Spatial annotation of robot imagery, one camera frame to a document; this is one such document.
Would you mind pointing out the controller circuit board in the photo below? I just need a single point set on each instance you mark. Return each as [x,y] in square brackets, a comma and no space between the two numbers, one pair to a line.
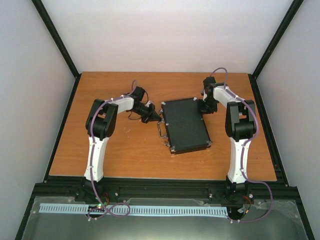
[100,201]
[248,201]

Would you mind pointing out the right controller circuit board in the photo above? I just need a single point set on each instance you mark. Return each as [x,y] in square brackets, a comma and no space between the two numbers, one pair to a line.
[248,201]

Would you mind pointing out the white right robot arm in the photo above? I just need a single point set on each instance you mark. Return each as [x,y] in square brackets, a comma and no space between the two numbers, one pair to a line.
[240,127]

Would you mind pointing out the white slotted cable duct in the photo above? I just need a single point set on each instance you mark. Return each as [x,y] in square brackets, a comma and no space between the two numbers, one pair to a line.
[135,210]

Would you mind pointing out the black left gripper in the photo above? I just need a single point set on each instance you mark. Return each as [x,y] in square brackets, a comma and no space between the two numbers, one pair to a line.
[152,116]

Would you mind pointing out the black aluminium frame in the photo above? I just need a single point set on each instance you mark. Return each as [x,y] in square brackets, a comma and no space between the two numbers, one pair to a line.
[71,186]

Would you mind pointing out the left controller circuit board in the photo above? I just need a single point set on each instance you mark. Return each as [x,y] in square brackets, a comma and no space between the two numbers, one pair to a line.
[100,201]

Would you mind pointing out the black poker set case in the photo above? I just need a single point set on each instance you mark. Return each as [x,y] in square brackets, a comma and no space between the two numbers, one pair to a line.
[185,127]

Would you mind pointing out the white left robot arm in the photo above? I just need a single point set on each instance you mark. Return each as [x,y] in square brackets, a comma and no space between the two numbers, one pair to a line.
[101,124]

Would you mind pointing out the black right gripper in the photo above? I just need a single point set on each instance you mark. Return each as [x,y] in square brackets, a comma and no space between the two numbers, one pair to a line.
[204,111]

